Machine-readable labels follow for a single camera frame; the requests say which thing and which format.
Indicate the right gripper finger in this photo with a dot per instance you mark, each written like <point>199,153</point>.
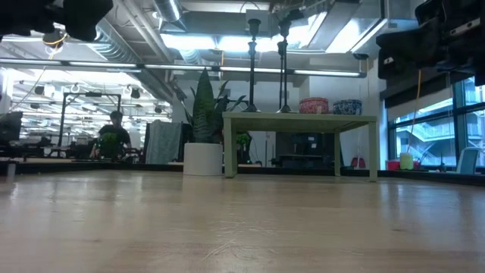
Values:
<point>398,49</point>

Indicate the dark blue patterned tin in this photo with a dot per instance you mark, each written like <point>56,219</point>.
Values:
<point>347,107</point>

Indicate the pink patterned tin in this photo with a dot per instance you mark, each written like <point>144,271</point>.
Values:
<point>314,106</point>

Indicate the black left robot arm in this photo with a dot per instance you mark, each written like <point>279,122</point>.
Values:
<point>22,15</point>

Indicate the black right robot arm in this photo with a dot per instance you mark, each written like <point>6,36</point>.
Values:
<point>466,45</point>

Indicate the long ceiling light bar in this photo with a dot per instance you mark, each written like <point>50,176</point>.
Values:
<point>102,64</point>
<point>326,73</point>

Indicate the yellow-green container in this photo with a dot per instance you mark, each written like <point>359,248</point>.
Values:
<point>406,162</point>

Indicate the red box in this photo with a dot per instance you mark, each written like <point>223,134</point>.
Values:
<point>392,165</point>

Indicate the person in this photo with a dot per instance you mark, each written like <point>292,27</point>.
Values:
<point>115,132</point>

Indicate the small green perforated table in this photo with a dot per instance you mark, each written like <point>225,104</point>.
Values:
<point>295,122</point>

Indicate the small potted green plant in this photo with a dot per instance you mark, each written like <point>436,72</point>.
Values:
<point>108,143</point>

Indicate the pale chair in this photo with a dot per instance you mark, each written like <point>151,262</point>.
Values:
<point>468,161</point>

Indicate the black background desk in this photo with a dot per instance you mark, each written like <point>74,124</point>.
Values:
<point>303,148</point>

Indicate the green snake plant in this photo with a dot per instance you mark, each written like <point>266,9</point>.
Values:
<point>204,110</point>

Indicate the small green background plant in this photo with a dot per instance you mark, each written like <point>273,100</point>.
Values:
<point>242,140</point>

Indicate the white plant pot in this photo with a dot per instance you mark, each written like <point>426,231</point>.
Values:
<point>202,159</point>

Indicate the silver ventilation duct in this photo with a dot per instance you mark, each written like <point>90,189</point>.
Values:
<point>125,45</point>

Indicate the black metal frame stand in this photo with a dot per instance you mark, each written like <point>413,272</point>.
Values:
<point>91,94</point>

